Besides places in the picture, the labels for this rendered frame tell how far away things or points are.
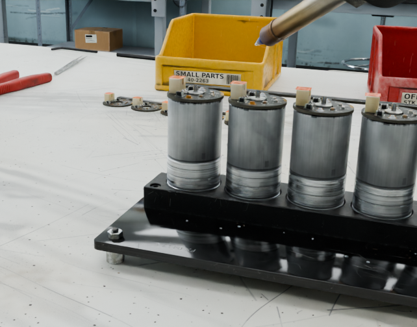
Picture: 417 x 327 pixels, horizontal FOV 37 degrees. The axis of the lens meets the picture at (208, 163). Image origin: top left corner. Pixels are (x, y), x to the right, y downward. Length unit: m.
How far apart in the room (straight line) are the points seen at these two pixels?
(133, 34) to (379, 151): 4.96
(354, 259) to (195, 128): 0.09
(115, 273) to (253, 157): 0.07
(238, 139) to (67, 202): 0.10
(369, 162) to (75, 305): 0.13
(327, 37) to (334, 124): 4.47
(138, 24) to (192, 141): 4.91
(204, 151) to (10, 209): 0.10
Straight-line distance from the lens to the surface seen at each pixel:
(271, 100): 0.27
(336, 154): 0.26
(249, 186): 0.27
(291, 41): 3.27
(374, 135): 0.26
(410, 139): 0.26
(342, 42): 4.72
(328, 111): 0.26
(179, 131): 0.27
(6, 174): 0.37
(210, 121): 0.27
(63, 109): 0.51
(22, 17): 5.72
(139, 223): 0.27
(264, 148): 0.27
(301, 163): 0.26
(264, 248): 0.25
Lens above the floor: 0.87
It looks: 19 degrees down
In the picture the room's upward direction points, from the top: 2 degrees clockwise
